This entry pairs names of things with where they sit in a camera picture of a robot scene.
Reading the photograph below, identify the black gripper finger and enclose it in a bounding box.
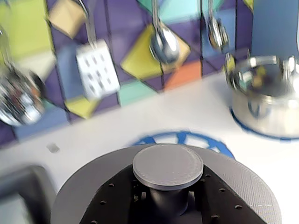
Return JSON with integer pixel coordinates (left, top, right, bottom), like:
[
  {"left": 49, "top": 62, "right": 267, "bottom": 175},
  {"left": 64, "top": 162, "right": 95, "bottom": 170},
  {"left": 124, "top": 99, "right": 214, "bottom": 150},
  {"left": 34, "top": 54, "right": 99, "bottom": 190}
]
[
  {"left": 193, "top": 164, "right": 266, "bottom": 224},
  {"left": 79, "top": 163, "right": 164, "bottom": 224}
]

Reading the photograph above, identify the gray round lid with knob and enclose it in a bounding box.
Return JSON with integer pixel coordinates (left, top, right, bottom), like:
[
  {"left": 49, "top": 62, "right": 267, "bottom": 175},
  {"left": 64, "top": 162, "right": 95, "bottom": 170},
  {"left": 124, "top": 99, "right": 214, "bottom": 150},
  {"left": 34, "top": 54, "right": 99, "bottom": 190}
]
[{"left": 50, "top": 143, "right": 281, "bottom": 224}]

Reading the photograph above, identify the gray sink basin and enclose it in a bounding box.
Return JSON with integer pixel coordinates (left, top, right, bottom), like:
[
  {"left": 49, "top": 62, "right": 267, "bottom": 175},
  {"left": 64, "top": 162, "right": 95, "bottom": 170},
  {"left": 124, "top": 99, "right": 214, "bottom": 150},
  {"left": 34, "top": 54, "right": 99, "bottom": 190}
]
[{"left": 0, "top": 164, "right": 57, "bottom": 224}]

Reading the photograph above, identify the shiny steel pot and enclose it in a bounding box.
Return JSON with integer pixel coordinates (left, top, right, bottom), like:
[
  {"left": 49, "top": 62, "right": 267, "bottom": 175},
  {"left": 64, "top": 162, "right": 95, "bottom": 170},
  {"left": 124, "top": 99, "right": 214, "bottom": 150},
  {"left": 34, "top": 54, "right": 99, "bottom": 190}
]
[{"left": 224, "top": 54, "right": 299, "bottom": 138}]

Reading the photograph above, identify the white slotted spatula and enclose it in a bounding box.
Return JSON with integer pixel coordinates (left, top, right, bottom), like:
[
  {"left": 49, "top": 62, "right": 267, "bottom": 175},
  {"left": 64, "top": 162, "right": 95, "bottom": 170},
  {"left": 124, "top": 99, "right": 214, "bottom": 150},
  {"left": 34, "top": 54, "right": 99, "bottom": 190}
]
[{"left": 74, "top": 0, "right": 121, "bottom": 100}]

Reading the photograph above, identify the shiny metal ladle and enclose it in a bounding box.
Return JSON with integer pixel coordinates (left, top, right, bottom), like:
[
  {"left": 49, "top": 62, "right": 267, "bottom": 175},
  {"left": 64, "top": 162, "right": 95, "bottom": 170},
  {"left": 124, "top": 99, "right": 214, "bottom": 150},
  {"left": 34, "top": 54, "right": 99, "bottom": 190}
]
[{"left": 149, "top": 0, "right": 182, "bottom": 65}]

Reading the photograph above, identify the small shiny metal spoon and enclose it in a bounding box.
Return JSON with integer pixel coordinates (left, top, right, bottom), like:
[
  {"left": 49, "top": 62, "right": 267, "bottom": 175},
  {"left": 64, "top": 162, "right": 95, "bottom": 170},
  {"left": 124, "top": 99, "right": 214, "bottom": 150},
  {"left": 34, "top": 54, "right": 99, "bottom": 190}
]
[{"left": 206, "top": 0, "right": 230, "bottom": 52}]

